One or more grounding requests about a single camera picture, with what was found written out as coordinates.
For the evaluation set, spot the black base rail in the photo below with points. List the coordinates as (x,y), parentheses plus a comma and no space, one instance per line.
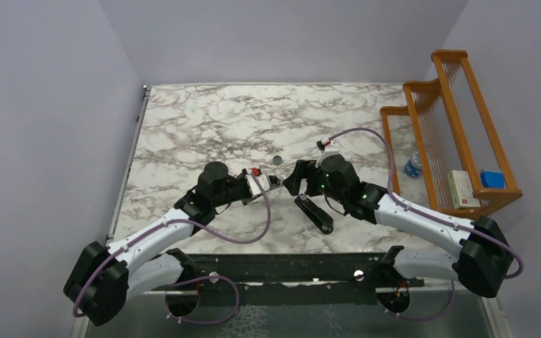
(289,279)

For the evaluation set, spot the blue white bottle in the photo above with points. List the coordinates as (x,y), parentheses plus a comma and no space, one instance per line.
(413,167)

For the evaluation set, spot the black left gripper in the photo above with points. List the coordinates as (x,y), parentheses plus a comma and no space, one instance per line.
(242,176)

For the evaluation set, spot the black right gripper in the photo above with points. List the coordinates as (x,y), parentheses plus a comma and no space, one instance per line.
(306,169)

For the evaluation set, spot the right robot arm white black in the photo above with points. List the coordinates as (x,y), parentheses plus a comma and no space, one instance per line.
(474,253)

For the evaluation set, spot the small black stapler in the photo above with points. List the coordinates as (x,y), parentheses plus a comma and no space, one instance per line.
(320,218)

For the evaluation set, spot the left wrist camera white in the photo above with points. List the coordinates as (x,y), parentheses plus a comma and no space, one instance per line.
(257,181)

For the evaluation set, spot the wooden orange rack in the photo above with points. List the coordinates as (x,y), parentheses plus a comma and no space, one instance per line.
(453,130)

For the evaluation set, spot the blue small box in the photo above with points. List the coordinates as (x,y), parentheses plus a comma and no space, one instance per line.
(492,179)

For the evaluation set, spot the white red box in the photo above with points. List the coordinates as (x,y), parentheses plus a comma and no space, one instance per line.
(461,190)

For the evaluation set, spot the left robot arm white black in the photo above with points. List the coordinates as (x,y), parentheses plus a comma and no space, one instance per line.
(104,277)

